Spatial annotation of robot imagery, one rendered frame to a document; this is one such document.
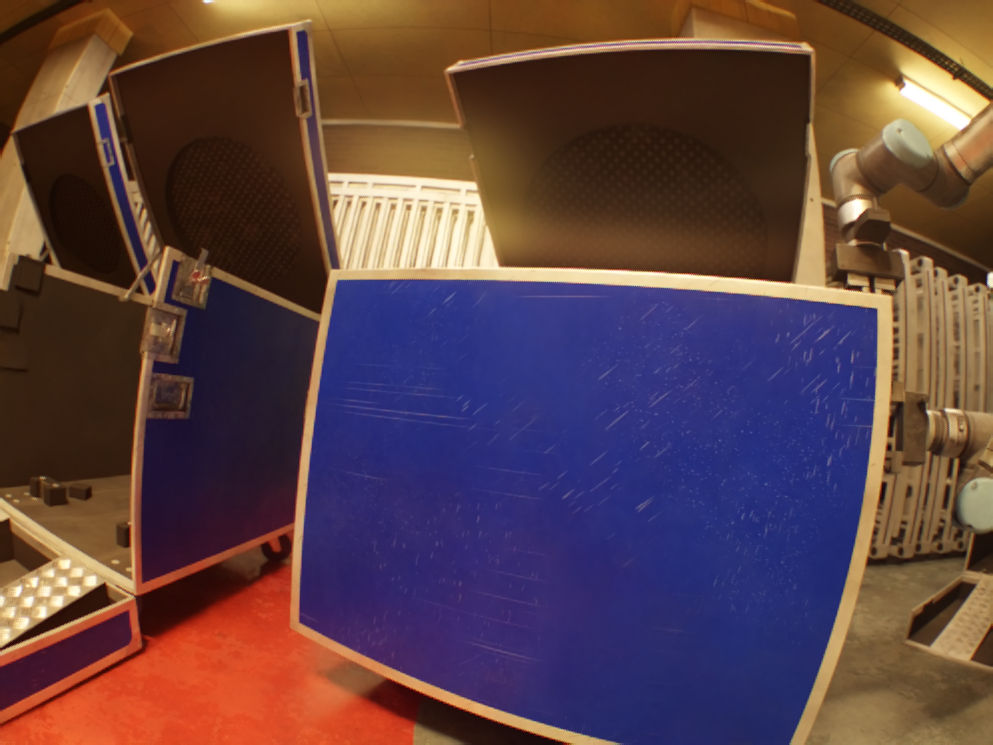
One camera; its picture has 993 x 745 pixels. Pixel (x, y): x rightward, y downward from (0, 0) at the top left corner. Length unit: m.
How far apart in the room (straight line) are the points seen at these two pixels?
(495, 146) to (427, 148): 3.06
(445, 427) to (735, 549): 0.50
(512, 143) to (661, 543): 1.22
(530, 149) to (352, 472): 1.08
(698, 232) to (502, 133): 0.70
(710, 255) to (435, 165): 3.25
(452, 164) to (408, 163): 0.41
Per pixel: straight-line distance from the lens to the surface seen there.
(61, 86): 4.35
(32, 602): 1.28
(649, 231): 1.64
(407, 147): 4.67
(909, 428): 0.98
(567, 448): 0.74
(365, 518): 0.93
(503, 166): 1.60
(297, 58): 1.60
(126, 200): 2.46
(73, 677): 1.21
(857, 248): 0.90
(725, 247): 1.65
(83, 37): 4.63
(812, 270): 2.40
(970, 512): 0.91
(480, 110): 1.56
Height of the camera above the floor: 0.73
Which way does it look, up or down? 4 degrees up
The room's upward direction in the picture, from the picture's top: 8 degrees clockwise
